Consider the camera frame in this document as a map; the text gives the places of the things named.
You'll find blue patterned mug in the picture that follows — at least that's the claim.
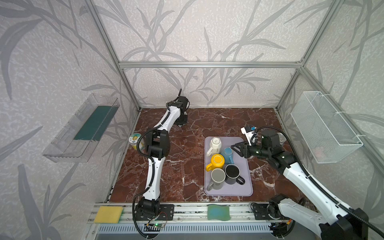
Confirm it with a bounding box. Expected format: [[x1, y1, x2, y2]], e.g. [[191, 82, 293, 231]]
[[221, 147, 234, 165]]

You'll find black mug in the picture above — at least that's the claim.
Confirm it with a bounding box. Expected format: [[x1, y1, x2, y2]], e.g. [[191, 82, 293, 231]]
[[224, 164, 246, 185]]

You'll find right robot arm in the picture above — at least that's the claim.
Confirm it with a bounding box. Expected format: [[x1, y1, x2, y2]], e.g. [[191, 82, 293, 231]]
[[231, 126, 384, 240]]

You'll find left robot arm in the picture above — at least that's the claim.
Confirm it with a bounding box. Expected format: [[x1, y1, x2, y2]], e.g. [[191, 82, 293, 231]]
[[133, 90, 190, 220]]

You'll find white upside-down mug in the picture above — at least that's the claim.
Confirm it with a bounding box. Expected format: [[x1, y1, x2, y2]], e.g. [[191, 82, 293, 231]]
[[206, 137, 222, 157]]

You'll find yellow mug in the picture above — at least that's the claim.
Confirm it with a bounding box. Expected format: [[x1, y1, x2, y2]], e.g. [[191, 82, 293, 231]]
[[206, 154, 225, 172]]

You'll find grey mug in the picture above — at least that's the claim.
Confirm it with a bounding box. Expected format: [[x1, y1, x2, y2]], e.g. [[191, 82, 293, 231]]
[[207, 168, 226, 191]]

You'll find metal tin can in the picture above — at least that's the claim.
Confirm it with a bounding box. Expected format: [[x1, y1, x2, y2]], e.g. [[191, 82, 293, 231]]
[[277, 132, 287, 146]]

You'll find lilac tray mat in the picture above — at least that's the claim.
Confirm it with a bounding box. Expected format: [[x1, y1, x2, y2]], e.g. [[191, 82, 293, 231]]
[[204, 137, 253, 197]]

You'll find green sponge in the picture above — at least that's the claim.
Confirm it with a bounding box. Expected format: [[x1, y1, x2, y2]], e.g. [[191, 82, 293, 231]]
[[207, 204, 231, 222]]

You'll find right circuit board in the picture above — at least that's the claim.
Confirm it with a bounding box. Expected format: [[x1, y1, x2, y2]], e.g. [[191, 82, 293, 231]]
[[270, 223, 291, 239]]

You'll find circuit board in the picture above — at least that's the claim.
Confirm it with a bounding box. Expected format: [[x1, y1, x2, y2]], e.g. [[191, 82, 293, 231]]
[[145, 223, 167, 232], [270, 223, 291, 239]]

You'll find left circuit board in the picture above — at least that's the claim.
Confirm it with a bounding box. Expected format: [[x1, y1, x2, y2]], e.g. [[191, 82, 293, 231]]
[[145, 223, 167, 232]]

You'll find yellow sponge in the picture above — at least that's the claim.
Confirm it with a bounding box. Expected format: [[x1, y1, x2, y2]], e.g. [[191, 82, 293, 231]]
[[94, 206, 124, 224]]

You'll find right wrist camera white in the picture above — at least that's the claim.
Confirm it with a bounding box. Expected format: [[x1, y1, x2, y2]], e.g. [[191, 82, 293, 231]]
[[241, 126, 256, 141]]

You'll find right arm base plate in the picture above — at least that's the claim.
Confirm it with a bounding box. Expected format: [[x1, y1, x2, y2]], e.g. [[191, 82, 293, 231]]
[[250, 203, 291, 222]]

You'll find white wire basket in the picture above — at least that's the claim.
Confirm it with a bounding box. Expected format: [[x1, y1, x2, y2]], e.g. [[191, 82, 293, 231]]
[[291, 91, 364, 164]]

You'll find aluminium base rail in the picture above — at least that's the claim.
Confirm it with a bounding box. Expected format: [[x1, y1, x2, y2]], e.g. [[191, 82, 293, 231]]
[[80, 201, 343, 240]]

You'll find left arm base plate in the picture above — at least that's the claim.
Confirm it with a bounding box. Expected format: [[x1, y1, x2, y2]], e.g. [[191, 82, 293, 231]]
[[134, 204, 175, 221]]

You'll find clear plastic wall shelf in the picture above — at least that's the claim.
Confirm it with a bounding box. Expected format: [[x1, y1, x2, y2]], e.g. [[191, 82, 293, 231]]
[[43, 94, 120, 163]]

